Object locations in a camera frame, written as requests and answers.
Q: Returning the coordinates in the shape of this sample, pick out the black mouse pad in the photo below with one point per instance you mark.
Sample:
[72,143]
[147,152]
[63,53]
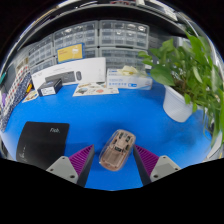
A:
[40,143]

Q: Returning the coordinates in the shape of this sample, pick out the yellow box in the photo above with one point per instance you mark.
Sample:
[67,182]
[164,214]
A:
[70,52]

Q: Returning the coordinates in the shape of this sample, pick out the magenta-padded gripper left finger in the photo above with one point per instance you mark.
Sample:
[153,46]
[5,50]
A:
[63,168]

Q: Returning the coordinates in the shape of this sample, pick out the green plant in white pot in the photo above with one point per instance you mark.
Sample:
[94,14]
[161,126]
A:
[175,103]

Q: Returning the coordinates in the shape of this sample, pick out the patterned fabric bag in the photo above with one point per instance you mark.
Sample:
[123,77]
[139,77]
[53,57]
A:
[15,90]

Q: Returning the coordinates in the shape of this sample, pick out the blue white tissue box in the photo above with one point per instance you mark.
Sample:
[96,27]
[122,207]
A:
[128,81]

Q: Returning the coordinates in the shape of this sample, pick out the picture sticker sheet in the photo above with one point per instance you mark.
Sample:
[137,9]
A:
[30,96]
[95,90]

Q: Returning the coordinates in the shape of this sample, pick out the long white keyboard box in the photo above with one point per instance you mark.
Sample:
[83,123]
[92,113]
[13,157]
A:
[90,68]

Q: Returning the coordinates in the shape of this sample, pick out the small black box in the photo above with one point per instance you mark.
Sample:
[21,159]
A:
[50,87]

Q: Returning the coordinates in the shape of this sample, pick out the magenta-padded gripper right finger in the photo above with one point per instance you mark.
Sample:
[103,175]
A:
[163,168]

